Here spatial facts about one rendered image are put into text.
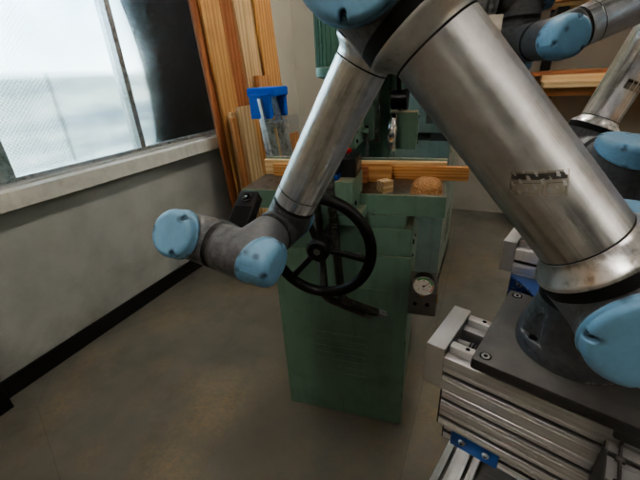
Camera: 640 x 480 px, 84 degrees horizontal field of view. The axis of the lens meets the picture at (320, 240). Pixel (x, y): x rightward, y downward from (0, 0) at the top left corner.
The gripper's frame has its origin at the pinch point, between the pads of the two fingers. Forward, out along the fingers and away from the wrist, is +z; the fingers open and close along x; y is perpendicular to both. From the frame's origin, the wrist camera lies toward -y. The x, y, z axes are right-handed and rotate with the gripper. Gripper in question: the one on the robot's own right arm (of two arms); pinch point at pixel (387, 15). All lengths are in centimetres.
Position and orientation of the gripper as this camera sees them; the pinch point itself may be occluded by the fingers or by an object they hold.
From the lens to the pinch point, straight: 104.1
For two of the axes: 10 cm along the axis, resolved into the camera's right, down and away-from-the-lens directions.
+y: -2.2, -4.6, -8.6
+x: -2.0, 8.9, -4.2
